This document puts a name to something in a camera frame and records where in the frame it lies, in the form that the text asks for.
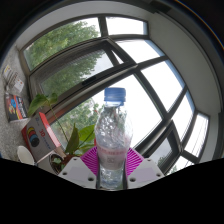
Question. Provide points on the clear blue-capped water bottle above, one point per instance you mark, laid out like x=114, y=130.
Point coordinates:
x=113, y=140

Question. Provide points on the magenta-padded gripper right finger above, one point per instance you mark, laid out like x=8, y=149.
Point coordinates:
x=145, y=171

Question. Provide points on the white and red filament box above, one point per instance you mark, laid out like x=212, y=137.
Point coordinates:
x=41, y=136

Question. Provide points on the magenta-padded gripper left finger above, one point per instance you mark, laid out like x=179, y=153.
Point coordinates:
x=78, y=172

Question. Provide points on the potted anthurium in white pot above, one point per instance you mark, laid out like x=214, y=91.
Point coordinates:
x=76, y=138

